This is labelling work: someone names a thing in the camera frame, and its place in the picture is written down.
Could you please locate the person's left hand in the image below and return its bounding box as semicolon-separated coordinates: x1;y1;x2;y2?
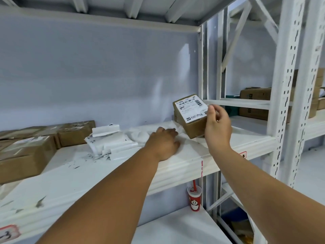
145;126;181;162

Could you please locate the person's right hand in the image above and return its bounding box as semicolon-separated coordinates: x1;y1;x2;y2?
204;104;233;151

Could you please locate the small labelled cardboard box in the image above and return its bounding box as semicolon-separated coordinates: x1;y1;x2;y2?
173;94;210;139

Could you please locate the person's left forearm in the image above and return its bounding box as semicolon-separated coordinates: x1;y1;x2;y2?
36;153;161;244

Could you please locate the person's right forearm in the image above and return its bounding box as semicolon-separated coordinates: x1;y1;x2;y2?
208;145;325;244

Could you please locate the teal green packet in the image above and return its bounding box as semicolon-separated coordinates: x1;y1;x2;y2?
225;95;241;116

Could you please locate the flat white plastic mailer bag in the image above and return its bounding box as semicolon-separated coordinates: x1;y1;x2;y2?
126;121;186;150

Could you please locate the long flat cardboard box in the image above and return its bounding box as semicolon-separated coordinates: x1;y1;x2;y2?
240;87;272;101
239;108;270;121

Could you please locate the red paper cup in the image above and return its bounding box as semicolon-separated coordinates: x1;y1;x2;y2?
187;185;202;212

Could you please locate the crumpled white plastic mailer bag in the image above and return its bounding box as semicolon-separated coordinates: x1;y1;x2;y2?
84;124;143;160

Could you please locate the white metal shelf rack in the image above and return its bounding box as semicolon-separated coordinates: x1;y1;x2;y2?
0;0;300;244
220;0;325;192

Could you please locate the medium brown cardboard box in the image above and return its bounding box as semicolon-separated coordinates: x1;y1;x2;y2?
57;120;96;148

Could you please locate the stack of brown cardboard boxes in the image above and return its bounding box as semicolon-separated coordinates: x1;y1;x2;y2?
286;68;325;123

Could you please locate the yellow brown packet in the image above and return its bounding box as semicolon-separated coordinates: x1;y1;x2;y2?
225;218;255;244

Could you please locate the flat brown paper parcel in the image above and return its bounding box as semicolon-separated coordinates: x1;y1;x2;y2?
0;125;60;140

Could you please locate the large taped cardboard box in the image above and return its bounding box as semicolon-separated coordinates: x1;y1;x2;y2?
0;135;58;185

